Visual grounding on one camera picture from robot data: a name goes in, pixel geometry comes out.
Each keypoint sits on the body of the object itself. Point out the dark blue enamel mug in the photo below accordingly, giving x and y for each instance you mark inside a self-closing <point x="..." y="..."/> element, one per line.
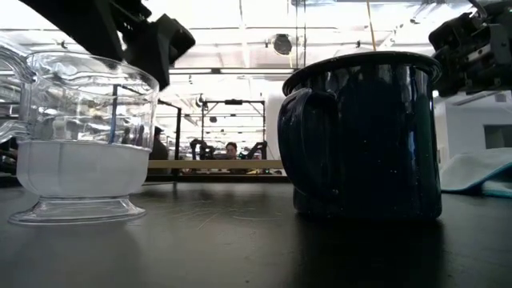
<point x="360" y="140"/>

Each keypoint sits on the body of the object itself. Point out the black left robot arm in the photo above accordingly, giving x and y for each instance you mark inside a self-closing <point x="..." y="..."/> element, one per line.
<point x="88" y="20"/>

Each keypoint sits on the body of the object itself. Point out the black background robot arm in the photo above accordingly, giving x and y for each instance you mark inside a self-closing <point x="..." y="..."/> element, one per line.
<point x="256" y="150"/>
<point x="202" y="150"/>

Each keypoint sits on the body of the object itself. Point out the person with cap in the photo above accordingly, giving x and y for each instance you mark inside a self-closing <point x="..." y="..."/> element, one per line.
<point x="158" y="152"/>

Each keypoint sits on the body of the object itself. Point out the light blue towel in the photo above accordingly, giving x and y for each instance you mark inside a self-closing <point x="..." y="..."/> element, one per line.
<point x="476" y="170"/>

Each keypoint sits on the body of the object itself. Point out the seated person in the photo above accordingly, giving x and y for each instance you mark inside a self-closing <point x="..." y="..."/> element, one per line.
<point x="231" y="151"/>

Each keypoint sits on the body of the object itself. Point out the wooden shelf with black frame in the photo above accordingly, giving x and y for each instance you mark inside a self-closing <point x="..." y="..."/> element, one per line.
<point x="216" y="164"/>

